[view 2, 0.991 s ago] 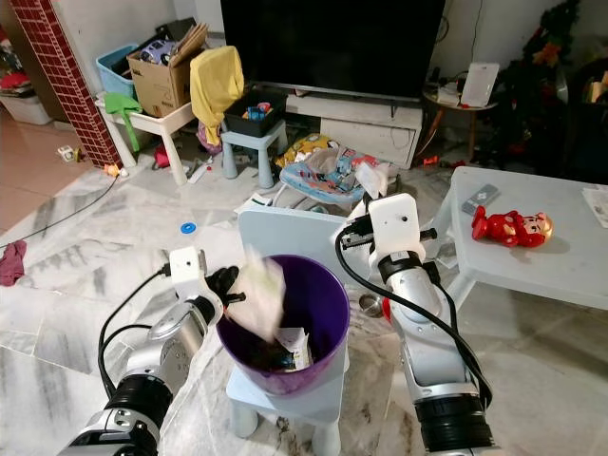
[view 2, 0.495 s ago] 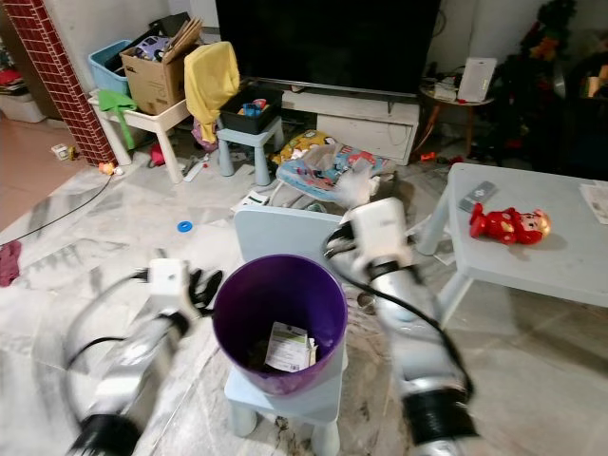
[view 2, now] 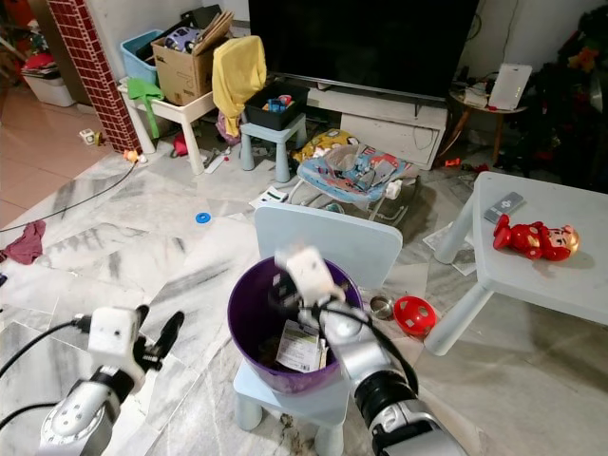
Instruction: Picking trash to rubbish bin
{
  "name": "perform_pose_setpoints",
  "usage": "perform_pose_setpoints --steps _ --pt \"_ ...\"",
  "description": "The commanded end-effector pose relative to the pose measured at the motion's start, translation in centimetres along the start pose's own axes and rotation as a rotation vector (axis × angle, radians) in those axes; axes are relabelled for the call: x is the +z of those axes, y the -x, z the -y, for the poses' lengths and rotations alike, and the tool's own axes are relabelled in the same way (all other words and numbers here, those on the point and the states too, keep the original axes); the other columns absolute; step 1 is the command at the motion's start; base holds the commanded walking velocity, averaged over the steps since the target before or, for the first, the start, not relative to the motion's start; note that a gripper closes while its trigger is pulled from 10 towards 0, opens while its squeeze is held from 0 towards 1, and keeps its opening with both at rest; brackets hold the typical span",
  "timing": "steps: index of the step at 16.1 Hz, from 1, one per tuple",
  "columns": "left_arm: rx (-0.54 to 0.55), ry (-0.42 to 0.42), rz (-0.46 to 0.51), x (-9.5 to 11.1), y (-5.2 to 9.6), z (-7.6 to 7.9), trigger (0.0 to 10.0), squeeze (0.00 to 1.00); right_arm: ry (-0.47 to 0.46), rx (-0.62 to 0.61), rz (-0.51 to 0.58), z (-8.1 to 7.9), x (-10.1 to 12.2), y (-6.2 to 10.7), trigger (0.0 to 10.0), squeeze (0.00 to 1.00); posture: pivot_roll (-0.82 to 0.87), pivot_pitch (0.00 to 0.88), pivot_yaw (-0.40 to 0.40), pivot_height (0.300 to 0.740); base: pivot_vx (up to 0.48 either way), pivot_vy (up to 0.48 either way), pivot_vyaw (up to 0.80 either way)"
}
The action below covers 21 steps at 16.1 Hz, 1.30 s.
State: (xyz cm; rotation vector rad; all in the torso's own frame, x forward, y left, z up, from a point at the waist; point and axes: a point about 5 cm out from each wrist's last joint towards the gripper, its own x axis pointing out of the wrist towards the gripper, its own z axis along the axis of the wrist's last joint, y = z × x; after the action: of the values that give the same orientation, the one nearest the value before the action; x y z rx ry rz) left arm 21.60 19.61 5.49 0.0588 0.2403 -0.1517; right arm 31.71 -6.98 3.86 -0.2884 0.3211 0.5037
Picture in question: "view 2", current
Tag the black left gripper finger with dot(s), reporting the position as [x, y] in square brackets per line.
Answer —
[171, 332]

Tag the white printed wrapper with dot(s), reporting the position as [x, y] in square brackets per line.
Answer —
[299, 347]

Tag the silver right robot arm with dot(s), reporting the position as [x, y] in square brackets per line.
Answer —
[366, 356]

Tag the purple plastic rubbish bin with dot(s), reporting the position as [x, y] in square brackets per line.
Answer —
[252, 323]

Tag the black toy storage bin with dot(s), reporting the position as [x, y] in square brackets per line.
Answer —
[275, 112]

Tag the light blue child chair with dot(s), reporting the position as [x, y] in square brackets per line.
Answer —
[351, 242]

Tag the small steel bowl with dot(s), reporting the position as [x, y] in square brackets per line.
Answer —
[381, 307]

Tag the white leaflet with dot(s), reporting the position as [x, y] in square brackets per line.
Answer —
[271, 199]

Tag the red round toy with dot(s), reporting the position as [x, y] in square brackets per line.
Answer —
[414, 316]

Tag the colourful baby bouncer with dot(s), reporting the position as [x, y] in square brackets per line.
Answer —
[356, 173]

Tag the light blue stool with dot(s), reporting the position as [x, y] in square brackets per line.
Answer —
[271, 141]

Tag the maroon cloth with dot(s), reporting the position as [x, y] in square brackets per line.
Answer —
[27, 243]

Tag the white television cabinet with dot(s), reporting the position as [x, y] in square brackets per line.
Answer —
[399, 128]

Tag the white low bench table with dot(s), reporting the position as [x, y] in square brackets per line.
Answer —
[185, 112]

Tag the grey remote control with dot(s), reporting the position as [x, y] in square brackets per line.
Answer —
[504, 207]

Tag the yellow cloth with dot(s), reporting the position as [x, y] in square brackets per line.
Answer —
[237, 76]

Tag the green toy shovel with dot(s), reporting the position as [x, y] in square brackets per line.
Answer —
[141, 95]

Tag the small white table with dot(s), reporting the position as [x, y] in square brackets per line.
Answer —
[532, 280]

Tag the red toy figure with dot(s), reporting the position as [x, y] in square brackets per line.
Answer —
[532, 239]

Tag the brown cardboard box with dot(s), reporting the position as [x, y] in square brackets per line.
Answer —
[182, 71]

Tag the red brick pattern pillar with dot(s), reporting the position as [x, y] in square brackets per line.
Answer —
[95, 76]

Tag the black television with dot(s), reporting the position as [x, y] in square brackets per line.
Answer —
[361, 43]

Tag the round wooden side table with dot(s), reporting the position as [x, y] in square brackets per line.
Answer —
[470, 100]

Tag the white storage box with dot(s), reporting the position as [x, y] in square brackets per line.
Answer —
[49, 90]

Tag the blue plastic basket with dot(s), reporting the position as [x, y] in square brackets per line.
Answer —
[136, 52]

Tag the white tablet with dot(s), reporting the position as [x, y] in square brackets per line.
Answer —
[510, 85]

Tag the dark decorated christmas tree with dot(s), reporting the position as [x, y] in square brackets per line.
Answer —
[565, 104]

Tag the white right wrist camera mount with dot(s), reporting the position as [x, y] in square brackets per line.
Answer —
[315, 274]

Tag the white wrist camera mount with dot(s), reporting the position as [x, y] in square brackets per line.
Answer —
[315, 274]
[114, 337]

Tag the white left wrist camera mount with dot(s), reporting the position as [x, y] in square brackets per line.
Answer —
[114, 337]

